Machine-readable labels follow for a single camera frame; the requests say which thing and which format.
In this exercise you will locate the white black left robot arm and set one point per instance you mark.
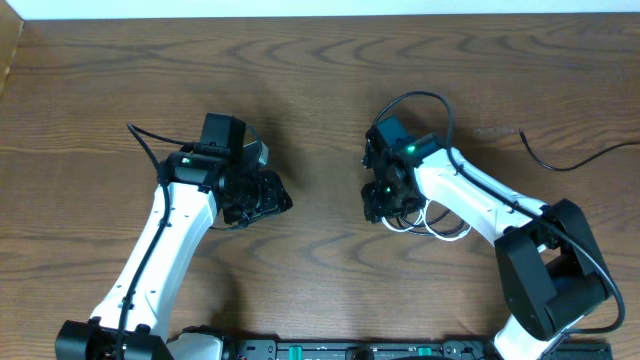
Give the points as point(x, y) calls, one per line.
point(132, 321)

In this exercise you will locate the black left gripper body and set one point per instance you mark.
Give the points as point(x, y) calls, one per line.
point(253, 197)

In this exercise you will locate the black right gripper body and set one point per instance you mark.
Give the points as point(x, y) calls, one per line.
point(385, 200)

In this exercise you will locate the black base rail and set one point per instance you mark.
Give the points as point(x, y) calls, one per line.
point(350, 350)

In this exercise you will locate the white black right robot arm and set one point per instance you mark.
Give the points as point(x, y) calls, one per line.
point(551, 268)

